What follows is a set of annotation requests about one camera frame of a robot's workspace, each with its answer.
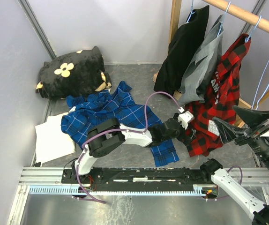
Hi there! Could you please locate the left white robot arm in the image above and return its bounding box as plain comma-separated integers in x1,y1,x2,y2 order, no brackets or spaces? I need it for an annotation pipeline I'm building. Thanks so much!
72,112,194,183

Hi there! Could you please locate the grey hanging shirt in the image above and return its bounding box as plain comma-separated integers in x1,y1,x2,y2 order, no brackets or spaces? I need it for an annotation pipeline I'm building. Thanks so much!
179,15,224,105

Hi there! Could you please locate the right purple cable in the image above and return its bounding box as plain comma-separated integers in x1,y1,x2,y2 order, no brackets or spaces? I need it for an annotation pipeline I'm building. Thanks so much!
215,165,244,201

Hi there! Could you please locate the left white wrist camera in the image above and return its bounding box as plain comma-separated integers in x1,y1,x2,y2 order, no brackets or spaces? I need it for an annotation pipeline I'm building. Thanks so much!
177,107,194,129

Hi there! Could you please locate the red black plaid shirt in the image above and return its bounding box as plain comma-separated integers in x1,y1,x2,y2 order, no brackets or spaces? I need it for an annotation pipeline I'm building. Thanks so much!
186,33,251,157

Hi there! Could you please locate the light blue cable duct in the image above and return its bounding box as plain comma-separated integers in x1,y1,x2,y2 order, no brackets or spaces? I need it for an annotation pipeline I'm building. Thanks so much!
29,185,216,196

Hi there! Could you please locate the wooden clothes rack frame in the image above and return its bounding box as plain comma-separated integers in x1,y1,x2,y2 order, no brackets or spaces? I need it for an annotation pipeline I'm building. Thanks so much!
152,0,269,128

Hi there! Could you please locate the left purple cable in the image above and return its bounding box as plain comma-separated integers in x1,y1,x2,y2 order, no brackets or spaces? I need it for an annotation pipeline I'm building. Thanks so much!
75,91,184,204

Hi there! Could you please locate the black flower-print garment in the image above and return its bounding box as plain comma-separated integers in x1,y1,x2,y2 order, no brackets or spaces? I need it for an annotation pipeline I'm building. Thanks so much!
36,46,112,99

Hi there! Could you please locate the black hanging garment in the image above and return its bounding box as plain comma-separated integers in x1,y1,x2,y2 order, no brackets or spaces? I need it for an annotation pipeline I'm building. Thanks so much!
154,6,209,95

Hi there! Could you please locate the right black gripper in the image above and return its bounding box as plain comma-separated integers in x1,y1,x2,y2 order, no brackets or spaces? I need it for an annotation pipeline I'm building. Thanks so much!
211,103,269,175

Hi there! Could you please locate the white folded cloth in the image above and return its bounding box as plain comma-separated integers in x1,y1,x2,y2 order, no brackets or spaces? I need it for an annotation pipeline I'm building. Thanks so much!
35,112,76,163

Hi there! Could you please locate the blue hanger under grey shirt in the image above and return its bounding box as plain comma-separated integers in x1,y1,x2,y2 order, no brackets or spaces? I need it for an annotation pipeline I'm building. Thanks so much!
217,1,231,37

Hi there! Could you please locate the light blue wire hanger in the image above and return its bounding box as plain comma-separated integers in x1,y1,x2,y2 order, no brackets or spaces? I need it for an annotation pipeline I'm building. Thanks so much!
243,15,263,43

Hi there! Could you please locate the purple cable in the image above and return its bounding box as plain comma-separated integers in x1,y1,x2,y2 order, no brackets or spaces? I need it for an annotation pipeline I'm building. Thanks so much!
75,91,184,204
215,165,244,201

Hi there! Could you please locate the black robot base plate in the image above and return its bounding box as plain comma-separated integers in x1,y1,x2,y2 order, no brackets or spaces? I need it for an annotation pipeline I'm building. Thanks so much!
61,161,217,191

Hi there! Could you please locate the blue plaid shirt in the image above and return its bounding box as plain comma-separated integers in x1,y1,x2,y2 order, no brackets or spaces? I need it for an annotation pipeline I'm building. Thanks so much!
60,81,180,167

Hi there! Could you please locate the blue hanger under black garment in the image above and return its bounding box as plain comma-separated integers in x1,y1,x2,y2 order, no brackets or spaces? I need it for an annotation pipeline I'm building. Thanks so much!
186,0,194,24

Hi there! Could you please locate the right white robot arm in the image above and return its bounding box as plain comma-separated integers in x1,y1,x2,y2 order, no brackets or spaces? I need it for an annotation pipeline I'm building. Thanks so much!
199,106,269,225

